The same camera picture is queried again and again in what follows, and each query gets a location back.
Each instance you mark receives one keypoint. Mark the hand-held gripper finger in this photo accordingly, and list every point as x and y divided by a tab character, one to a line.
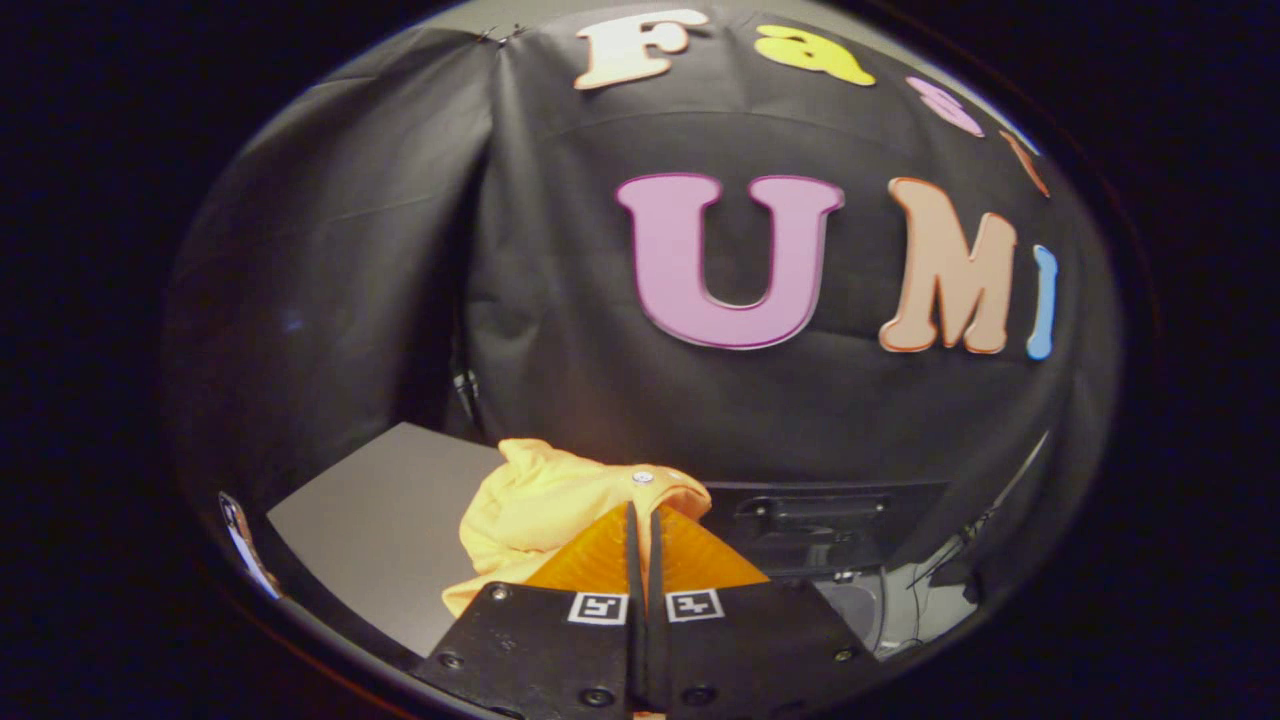
633	575
655	575

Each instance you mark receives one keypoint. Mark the orange garment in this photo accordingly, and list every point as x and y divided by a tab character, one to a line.
540	500

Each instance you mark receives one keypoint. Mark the dark glass washing machine lid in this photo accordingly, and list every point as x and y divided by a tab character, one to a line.
800	520

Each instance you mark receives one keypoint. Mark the black backdrop cloth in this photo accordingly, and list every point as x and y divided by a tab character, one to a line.
600	400

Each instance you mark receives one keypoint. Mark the dark cabinet with beige door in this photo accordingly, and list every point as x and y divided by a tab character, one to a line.
380	530

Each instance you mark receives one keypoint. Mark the metal light stand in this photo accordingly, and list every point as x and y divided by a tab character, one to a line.
975	520

